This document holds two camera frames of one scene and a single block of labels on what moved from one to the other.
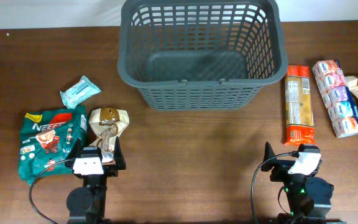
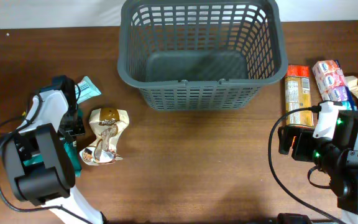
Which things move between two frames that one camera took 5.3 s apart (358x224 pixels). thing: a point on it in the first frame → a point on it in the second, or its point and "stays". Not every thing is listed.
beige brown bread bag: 107,124 stays
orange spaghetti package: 299,111 stays
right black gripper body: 281,169 → 305,147
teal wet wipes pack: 73,95 stays
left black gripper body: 109,170 → 73,122
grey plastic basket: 201,55 stays
